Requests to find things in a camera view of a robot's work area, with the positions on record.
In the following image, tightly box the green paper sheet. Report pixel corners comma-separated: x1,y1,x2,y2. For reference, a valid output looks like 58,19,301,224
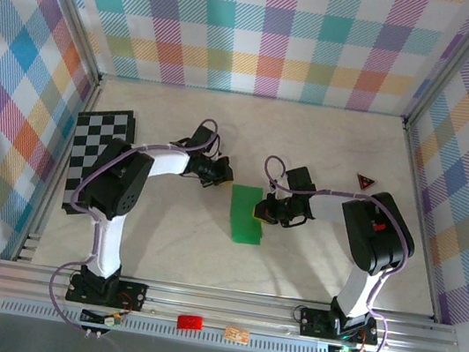
222,182,270,248

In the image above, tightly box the red black triangle piece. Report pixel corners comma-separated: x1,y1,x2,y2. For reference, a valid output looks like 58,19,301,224
354,171,378,194

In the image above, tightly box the orange label sticker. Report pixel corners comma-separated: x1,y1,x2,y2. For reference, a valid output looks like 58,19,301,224
223,325,250,345

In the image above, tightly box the black grey chessboard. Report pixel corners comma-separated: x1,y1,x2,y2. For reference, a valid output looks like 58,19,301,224
59,101,141,224

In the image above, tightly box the red rectangular tag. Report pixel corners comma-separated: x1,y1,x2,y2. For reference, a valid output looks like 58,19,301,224
175,312,205,333

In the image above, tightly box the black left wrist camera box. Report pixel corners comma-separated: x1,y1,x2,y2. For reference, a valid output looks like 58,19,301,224
186,122,223,159

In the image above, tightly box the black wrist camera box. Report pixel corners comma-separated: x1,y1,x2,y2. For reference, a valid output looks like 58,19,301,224
281,163,320,197
186,122,223,159

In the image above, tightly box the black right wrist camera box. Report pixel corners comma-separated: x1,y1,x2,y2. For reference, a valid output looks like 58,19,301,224
281,163,320,197

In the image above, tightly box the aluminium mounting rail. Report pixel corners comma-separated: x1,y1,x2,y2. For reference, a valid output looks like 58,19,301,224
0,252,464,352

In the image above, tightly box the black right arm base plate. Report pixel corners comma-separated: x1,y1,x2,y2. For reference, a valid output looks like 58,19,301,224
296,304,383,348

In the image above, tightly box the aluminium side rail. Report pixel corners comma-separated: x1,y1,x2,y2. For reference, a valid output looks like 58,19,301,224
11,64,107,272
372,116,469,327

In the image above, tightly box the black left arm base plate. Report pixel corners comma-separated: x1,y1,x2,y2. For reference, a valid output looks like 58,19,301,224
64,270,151,314

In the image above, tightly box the slotted grey cable duct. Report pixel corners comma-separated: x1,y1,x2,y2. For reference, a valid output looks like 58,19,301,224
0,293,336,352

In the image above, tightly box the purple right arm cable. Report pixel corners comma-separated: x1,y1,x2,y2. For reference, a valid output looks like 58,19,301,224
234,154,426,352

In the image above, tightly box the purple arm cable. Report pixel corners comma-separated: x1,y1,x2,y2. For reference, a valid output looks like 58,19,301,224
42,97,226,352
234,154,426,352

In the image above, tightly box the small wired circuit board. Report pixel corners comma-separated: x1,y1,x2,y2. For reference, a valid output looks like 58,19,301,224
79,305,127,330

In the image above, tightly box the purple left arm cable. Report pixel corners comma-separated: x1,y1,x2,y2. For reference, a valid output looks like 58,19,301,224
42,97,226,352

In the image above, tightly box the aluminium frame post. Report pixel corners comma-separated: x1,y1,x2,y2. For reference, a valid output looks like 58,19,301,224
400,0,469,138
10,0,115,85

